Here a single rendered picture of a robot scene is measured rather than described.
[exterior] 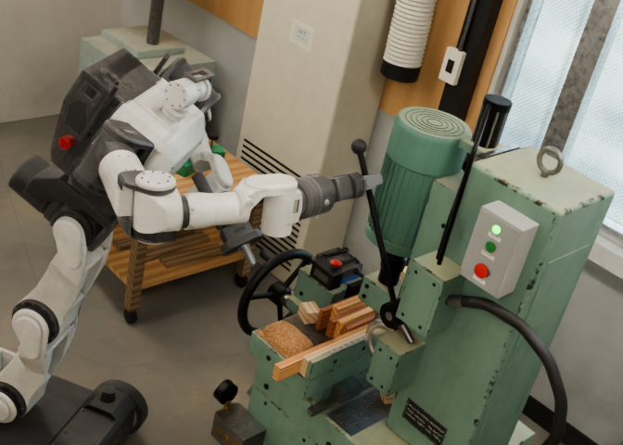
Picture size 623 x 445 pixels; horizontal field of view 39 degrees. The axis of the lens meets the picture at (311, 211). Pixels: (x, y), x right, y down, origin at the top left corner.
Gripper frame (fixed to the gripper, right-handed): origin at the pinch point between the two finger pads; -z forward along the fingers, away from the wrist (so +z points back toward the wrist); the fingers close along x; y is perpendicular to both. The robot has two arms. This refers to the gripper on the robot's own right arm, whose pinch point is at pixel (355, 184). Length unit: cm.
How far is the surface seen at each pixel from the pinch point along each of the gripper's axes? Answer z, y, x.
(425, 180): -8.2, 2.3, -13.4
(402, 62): -121, -34, 82
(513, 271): 0.9, 21.4, -37.9
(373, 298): -10.5, 29.5, 12.8
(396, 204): -5.9, 6.5, -5.4
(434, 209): -7.0, 8.9, -15.0
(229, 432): 16, 57, 48
